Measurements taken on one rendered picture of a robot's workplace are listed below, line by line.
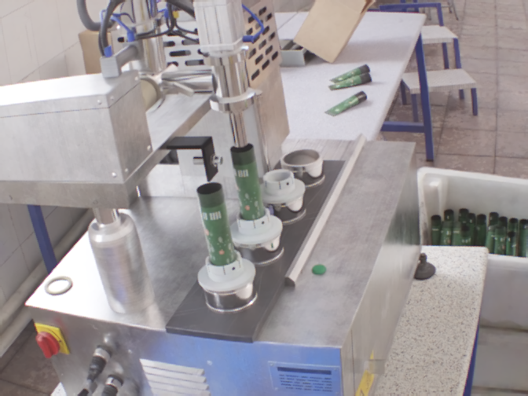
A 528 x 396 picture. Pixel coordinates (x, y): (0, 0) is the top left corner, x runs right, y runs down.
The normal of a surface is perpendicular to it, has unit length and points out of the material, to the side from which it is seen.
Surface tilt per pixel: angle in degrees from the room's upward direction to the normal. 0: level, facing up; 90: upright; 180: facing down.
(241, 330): 0
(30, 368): 0
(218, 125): 90
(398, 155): 0
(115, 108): 90
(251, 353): 90
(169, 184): 90
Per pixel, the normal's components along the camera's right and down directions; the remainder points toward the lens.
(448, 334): -0.15, -0.88
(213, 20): -0.33, 0.47
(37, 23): 0.93, 0.03
